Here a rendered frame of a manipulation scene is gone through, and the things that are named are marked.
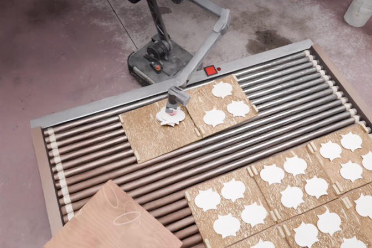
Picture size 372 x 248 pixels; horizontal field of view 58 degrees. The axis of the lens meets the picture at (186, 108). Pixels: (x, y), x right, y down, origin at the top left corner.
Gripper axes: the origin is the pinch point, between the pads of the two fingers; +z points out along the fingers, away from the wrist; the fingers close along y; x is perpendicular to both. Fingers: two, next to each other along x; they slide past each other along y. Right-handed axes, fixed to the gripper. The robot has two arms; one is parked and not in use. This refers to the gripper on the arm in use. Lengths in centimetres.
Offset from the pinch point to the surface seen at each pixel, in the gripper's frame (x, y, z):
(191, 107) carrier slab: -9.8, 9.1, 10.7
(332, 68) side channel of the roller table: -102, 64, 14
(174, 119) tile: -1.9, -4.8, 4.5
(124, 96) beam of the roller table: 34.8, 8.5, 11.1
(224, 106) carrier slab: -30.6, 15.6, 11.5
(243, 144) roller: -46.0, -8.0, 13.2
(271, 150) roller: -64, -8, 14
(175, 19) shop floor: 37, 177, 106
